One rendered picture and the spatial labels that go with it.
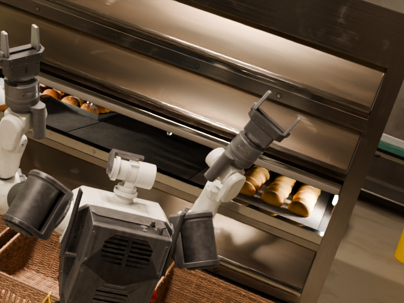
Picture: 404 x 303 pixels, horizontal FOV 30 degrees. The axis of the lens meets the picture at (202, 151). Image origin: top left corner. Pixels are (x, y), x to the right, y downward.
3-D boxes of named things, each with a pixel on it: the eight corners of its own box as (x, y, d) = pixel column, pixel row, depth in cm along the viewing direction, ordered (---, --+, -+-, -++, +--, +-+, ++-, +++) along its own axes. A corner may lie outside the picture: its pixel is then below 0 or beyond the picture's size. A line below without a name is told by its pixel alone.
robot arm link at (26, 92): (-13, 48, 187) (-10, 90, 193) (5, 65, 181) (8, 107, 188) (33, 38, 194) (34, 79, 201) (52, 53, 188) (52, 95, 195)
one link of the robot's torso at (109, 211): (162, 357, 190) (205, 229, 182) (27, 334, 180) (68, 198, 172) (144, 300, 217) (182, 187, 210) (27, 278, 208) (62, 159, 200)
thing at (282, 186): (232, 157, 384) (235, 148, 383) (321, 191, 376) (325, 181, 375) (204, 180, 326) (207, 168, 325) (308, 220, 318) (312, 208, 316)
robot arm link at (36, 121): (23, 78, 200) (24, 114, 206) (-4, 94, 192) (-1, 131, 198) (58, 91, 196) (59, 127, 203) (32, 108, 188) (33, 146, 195)
